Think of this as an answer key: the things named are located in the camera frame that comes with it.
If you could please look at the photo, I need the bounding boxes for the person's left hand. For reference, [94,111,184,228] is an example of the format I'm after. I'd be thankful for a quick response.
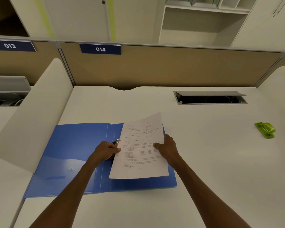
[87,141,122,167]

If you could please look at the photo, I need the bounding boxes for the person's right hand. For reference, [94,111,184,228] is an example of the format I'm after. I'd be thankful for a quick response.
[153,134,181,167]

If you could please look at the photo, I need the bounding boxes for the white printed paper sheet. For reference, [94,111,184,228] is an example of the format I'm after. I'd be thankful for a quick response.
[108,112,169,180]

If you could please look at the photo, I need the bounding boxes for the blue folder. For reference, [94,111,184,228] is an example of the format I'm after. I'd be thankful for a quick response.
[23,123,178,199]

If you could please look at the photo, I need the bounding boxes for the green hole punch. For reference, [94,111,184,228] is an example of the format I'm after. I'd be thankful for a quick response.
[254,122,276,139]

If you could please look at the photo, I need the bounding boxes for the person's right forearm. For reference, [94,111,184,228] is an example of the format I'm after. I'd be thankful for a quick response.
[167,156,252,228]

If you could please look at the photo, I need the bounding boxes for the person's left forearm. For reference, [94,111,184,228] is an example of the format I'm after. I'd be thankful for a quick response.
[28,159,103,228]

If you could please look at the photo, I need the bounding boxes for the white desk divider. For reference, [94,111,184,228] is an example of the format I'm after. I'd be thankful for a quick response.
[256,66,285,117]
[0,58,73,174]

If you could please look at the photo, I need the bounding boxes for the blue number sign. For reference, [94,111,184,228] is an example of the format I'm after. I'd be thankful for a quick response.
[79,43,122,55]
[0,40,37,52]

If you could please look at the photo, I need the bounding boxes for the white open shelf unit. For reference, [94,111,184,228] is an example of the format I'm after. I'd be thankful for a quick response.
[158,0,259,47]

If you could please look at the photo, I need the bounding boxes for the yellow-green tape strip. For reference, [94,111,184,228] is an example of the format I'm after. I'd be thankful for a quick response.
[35,0,55,39]
[108,0,117,41]

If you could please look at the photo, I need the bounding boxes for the white door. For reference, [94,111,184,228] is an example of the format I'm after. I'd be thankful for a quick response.
[40,0,110,42]

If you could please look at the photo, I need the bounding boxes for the white cabinet with doors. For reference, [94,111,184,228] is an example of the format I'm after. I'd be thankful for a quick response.
[230,0,285,52]

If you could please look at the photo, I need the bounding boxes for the grey desk cable hatch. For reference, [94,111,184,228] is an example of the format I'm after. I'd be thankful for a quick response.
[173,91,248,105]
[0,76,32,107]

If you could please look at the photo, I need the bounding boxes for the silver cabinet handle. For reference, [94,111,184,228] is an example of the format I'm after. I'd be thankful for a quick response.
[276,0,285,15]
[272,0,285,17]

